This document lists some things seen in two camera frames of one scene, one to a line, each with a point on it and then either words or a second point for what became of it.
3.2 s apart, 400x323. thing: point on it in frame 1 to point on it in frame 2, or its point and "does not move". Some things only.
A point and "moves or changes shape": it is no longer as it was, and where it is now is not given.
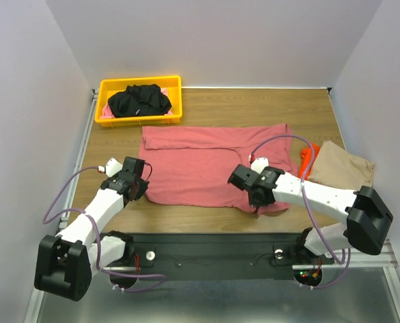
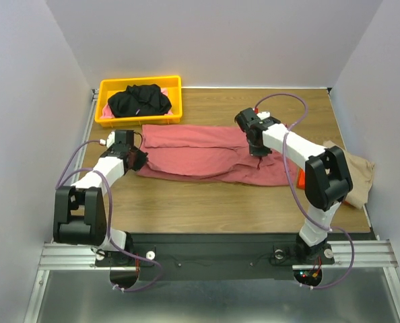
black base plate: x=215 y=256 does not move
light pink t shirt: x=107 y=114 does not move
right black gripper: x=238 y=177 to x=257 y=149
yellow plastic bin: x=109 y=87 does not move
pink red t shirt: x=190 y=166 moves or changes shape
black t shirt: x=146 y=99 does not move
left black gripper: x=143 y=187 to x=142 y=158
